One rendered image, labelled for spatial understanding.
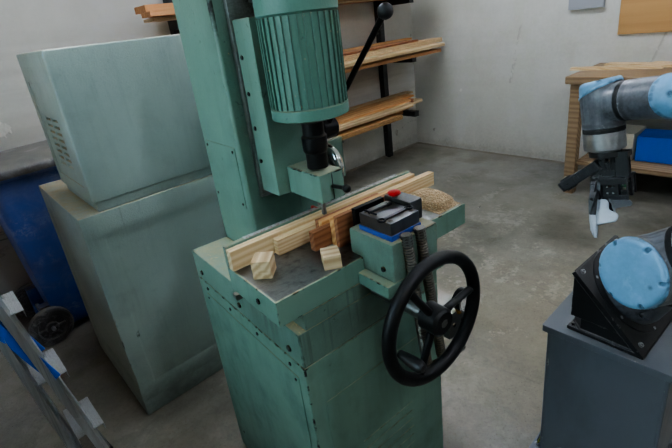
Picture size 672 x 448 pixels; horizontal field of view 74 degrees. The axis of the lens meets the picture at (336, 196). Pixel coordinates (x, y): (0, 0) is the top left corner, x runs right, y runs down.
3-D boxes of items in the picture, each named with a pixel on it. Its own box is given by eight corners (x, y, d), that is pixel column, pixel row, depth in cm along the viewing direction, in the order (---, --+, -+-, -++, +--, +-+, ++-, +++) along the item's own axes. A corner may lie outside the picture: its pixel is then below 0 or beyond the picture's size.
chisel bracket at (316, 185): (323, 210, 104) (319, 176, 101) (290, 197, 114) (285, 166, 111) (348, 200, 108) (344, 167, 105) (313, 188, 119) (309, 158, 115)
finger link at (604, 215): (614, 235, 102) (618, 197, 104) (586, 233, 107) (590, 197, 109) (618, 239, 104) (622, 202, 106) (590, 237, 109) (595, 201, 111)
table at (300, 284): (306, 352, 81) (301, 325, 79) (231, 289, 104) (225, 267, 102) (497, 232, 115) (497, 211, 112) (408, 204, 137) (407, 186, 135)
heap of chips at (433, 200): (439, 214, 115) (439, 201, 113) (399, 202, 125) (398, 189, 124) (461, 203, 120) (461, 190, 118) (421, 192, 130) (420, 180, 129)
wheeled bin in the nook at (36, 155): (35, 360, 222) (-49, 178, 187) (12, 319, 259) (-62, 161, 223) (158, 297, 262) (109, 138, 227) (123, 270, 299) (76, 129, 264)
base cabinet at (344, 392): (340, 577, 120) (303, 372, 95) (240, 442, 164) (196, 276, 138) (446, 469, 145) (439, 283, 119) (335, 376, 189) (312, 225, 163)
